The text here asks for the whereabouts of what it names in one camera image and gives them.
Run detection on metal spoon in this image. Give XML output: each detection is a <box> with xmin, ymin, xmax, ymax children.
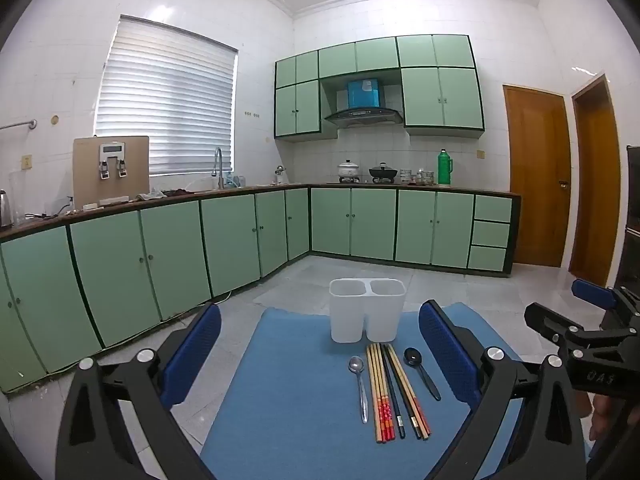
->
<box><xmin>348</xmin><ymin>356</ymin><xmax>370</xmax><ymax>424</ymax></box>

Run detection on dark cabinet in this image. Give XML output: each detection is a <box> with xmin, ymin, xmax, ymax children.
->
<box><xmin>612</xmin><ymin>145</ymin><xmax>640</xmax><ymax>291</ymax></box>

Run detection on wooden door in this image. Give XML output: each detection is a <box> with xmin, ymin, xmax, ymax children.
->
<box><xmin>502</xmin><ymin>84</ymin><xmax>572</xmax><ymax>268</ymax></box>
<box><xmin>570</xmin><ymin>74</ymin><xmax>621</xmax><ymax>288</ymax></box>

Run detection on brown board water dispenser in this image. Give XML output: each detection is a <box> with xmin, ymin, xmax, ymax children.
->
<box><xmin>72</xmin><ymin>136</ymin><xmax>150</xmax><ymax>206</ymax></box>

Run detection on green thermos flask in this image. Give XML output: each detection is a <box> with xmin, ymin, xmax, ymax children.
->
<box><xmin>437</xmin><ymin>148</ymin><xmax>454</xmax><ymax>186</ymax></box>

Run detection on brown dark-ended chopstick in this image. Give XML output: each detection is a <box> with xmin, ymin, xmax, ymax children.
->
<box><xmin>391</xmin><ymin>345</ymin><xmax>431</xmax><ymax>437</ymax></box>
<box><xmin>388</xmin><ymin>344</ymin><xmax>427</xmax><ymax>441</ymax></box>

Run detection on white twin utensil holder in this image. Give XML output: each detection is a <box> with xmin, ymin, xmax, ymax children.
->
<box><xmin>329</xmin><ymin>278</ymin><xmax>406</xmax><ymax>344</ymax></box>

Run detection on person's right hand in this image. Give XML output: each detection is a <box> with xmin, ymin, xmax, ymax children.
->
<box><xmin>590</xmin><ymin>392</ymin><xmax>640</xmax><ymax>446</ymax></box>

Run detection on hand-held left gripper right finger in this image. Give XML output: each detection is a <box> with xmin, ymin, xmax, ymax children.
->
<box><xmin>419</xmin><ymin>300</ymin><xmax>588</xmax><ymax>480</ymax></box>

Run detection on blue table mat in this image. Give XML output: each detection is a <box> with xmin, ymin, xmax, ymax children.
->
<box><xmin>200</xmin><ymin>302</ymin><xmax>538</xmax><ymax>480</ymax></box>

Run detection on range hood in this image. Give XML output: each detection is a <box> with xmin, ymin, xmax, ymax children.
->
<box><xmin>324</xmin><ymin>78</ymin><xmax>405</xmax><ymax>128</ymax></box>

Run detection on black wok with lid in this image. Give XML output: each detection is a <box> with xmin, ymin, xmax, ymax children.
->
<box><xmin>369</xmin><ymin>162</ymin><xmax>400</xmax><ymax>183</ymax></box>

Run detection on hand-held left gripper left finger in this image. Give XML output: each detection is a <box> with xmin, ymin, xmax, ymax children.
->
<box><xmin>55</xmin><ymin>302</ymin><xmax>222</xmax><ymax>480</ymax></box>

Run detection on metal kitchen faucet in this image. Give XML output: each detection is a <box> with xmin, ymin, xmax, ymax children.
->
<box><xmin>211</xmin><ymin>147</ymin><xmax>226</xmax><ymax>190</ymax></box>

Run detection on green base cabinets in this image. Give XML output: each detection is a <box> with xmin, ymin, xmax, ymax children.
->
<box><xmin>0</xmin><ymin>185</ymin><xmax>521</xmax><ymax>395</ymax></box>

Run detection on clear plastic pitcher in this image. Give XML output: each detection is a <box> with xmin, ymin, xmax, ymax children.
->
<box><xmin>10</xmin><ymin>170</ymin><xmax>29</xmax><ymax>226</ymax></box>

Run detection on black spoon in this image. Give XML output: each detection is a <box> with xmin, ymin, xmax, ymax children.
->
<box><xmin>404</xmin><ymin>347</ymin><xmax>442</xmax><ymax>402</ymax></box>

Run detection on white window blind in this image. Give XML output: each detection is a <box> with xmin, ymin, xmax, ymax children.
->
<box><xmin>94</xmin><ymin>15</ymin><xmax>238</xmax><ymax>177</ymax></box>

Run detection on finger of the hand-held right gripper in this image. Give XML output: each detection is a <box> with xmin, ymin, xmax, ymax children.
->
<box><xmin>524</xmin><ymin>302</ymin><xmax>583</xmax><ymax>357</ymax></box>
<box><xmin>571</xmin><ymin>279</ymin><xmax>626</xmax><ymax>312</ymax></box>

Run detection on black chopstick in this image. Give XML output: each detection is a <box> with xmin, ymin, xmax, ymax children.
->
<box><xmin>385</xmin><ymin>344</ymin><xmax>422</xmax><ymax>439</ymax></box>
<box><xmin>380</xmin><ymin>343</ymin><xmax>405</xmax><ymax>439</ymax></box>

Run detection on green wall cabinets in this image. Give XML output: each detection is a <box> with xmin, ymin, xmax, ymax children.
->
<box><xmin>274</xmin><ymin>34</ymin><xmax>486</xmax><ymax>142</ymax></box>

